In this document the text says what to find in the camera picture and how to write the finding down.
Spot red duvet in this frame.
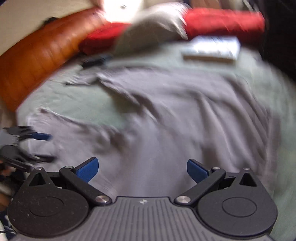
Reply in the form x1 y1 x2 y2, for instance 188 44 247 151
79 8 265 55

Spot black backpack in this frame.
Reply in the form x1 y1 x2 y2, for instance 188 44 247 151
263 1 295 81

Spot grey-green plaid pillow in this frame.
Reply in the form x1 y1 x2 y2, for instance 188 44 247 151
113 2 190 56

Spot person's left hand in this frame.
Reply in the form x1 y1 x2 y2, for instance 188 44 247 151
0 162 17 209

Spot orange wooden headboard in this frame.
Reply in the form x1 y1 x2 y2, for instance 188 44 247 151
1 7 106 111

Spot grey sweatpants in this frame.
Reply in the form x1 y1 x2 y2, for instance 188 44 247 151
26 67 279 198

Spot white blue paperback book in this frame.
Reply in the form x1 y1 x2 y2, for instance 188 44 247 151
181 36 241 62

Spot black folded umbrella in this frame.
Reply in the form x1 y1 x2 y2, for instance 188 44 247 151
80 54 113 69

